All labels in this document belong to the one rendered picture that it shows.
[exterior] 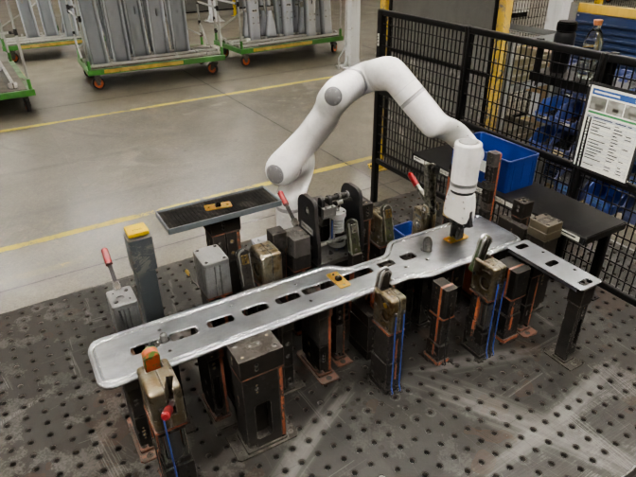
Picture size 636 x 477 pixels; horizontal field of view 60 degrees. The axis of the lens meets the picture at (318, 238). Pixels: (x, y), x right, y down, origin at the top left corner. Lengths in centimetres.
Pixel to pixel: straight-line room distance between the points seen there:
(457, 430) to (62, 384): 119
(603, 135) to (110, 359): 170
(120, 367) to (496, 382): 109
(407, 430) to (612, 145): 117
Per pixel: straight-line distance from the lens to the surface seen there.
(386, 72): 173
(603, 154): 215
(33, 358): 207
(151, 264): 172
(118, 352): 149
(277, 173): 196
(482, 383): 181
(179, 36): 873
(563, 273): 182
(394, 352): 161
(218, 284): 160
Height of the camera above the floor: 193
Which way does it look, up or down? 30 degrees down
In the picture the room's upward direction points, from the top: 1 degrees counter-clockwise
